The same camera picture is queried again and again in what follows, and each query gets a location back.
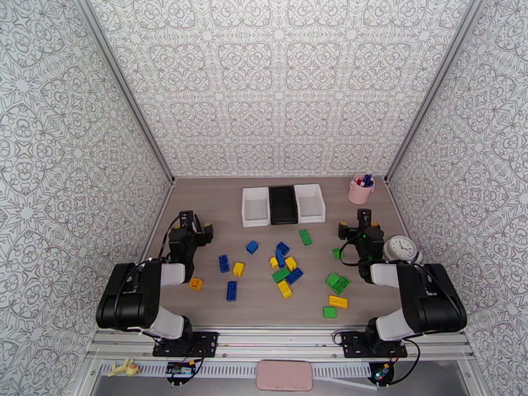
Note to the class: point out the small green lego brick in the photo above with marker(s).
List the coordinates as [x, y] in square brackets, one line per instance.
[329, 312]
[337, 253]
[331, 279]

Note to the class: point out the long blue lego brick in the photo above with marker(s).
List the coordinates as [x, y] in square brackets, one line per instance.
[224, 263]
[232, 291]
[295, 276]
[280, 259]

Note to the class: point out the long green lego brick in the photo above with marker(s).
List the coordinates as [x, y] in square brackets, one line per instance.
[305, 237]
[279, 275]

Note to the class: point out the dark green lego brick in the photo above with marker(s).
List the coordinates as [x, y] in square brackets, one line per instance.
[342, 286]

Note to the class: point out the square blue lego brick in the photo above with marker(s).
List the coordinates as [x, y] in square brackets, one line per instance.
[252, 247]
[283, 246]

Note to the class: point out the long yellow lego brick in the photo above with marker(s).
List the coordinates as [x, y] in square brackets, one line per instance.
[338, 302]

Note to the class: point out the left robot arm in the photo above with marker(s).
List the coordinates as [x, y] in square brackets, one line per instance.
[128, 296]

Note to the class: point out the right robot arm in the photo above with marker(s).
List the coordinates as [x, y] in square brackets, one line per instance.
[433, 300]

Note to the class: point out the white round clock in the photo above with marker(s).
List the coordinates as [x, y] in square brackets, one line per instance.
[401, 246]

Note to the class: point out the pink bucket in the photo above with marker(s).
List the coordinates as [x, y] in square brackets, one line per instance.
[358, 195]

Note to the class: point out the orange yellow lego brick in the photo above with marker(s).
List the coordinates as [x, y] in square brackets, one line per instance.
[196, 284]

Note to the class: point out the white plastic bin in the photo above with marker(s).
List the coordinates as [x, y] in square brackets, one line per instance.
[309, 203]
[255, 209]

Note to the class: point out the blue marker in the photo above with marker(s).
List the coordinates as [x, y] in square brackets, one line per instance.
[368, 179]

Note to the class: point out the black plastic bin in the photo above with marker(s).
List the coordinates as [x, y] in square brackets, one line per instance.
[283, 205]

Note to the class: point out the curved yellow lego brick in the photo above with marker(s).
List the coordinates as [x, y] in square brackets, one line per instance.
[284, 290]

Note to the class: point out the small circuit board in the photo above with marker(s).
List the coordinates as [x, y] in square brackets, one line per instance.
[180, 370]
[381, 372]

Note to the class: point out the yellow duck toy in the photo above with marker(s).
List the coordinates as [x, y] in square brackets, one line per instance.
[130, 369]

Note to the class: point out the pink rectangular pad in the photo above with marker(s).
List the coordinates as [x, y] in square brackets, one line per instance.
[284, 376]

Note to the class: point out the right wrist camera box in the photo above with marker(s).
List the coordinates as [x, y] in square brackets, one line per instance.
[364, 216]

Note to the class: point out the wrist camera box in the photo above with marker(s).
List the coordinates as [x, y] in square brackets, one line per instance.
[364, 216]
[186, 219]

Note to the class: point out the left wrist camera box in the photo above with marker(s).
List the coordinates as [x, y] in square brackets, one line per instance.
[186, 219]

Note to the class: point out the aluminium table side rail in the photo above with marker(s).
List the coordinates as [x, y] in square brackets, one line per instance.
[158, 217]
[397, 205]

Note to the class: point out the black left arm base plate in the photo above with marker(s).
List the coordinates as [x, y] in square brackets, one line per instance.
[207, 343]

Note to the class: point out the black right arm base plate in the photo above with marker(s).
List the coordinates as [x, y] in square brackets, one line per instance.
[350, 345]

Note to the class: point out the aluminium front rail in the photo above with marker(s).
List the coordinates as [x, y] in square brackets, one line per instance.
[280, 341]

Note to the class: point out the aluminium frame post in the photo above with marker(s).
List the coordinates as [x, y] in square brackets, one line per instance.
[435, 83]
[124, 83]

